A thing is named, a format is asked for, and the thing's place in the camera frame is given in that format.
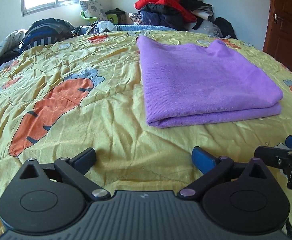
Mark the purple knit sweater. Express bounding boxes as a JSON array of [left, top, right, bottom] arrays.
[[137, 36, 283, 128]]

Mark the dark clothes pile on bed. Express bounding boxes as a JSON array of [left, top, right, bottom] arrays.
[[19, 18, 75, 53]]

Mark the yellow carrot print quilt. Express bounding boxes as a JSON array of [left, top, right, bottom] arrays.
[[0, 31, 292, 235]]

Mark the blue knitted blanket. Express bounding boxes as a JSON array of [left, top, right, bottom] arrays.
[[114, 24, 175, 31]]

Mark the green plastic chair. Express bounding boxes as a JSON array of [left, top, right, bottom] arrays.
[[80, 10, 119, 24]]

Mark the floral white pillow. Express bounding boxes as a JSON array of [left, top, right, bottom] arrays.
[[79, 0, 107, 21]]

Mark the dark navy jacket pile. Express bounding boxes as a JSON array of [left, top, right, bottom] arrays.
[[139, 3, 187, 31]]

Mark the red puffer jacket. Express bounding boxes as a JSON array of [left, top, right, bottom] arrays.
[[134, 0, 196, 23]]

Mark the silver door handle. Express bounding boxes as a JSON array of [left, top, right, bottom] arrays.
[[274, 13, 284, 24]]

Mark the black bag by wall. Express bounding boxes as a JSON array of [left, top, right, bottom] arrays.
[[213, 17, 237, 39]]

